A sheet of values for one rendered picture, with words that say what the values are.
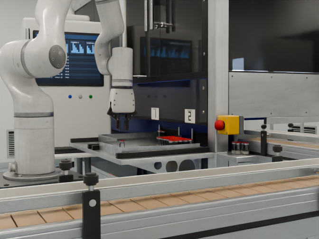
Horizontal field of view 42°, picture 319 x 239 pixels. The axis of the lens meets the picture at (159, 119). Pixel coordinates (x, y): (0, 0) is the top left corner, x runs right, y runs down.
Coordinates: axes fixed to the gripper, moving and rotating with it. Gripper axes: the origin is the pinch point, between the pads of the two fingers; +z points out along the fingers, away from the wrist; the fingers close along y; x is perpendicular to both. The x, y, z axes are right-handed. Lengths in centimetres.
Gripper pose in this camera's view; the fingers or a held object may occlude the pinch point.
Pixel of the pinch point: (122, 125)
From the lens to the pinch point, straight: 172.3
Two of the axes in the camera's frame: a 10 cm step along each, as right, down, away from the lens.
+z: -0.1, 10.0, 0.5
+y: -8.9, 0.1, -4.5
